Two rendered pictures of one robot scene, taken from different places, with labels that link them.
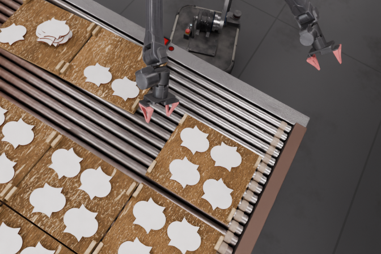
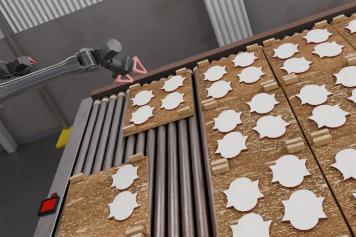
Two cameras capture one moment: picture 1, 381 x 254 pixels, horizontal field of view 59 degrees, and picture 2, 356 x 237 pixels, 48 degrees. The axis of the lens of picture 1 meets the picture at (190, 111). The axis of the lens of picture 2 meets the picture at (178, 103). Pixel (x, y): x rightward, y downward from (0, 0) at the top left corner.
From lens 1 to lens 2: 179 cm
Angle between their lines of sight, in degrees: 66
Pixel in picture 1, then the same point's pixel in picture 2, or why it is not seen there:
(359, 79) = (11, 202)
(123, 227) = (240, 91)
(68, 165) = (231, 141)
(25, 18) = not seen: outside the picture
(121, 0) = not seen: outside the picture
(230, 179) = (158, 88)
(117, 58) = (91, 212)
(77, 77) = (139, 217)
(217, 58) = not seen: outside the picture
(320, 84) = (27, 221)
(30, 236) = (305, 112)
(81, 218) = (259, 104)
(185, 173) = (172, 99)
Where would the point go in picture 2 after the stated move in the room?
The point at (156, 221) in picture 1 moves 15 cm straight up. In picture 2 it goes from (220, 84) to (210, 57)
